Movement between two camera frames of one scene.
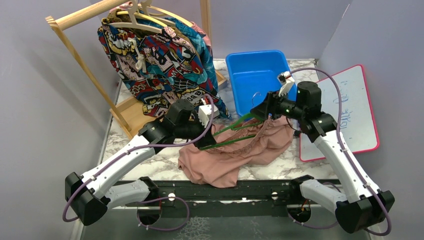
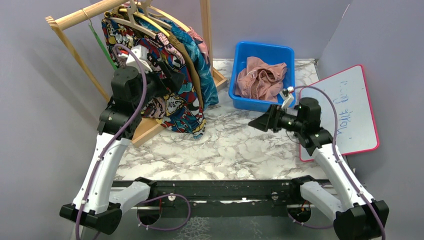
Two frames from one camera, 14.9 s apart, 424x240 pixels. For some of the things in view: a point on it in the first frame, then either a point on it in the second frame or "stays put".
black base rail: [255, 198] stays put
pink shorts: [255, 142] → [260, 81]
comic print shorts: [158, 67] stays put
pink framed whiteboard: [358, 129] stays put
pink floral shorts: [205, 38] → [203, 43]
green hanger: [253, 119] → [90, 25]
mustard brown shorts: [113, 18] → [190, 60]
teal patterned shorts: [206, 57] → [206, 80]
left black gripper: [208, 139] → [173, 80]
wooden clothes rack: [130, 114] stays put
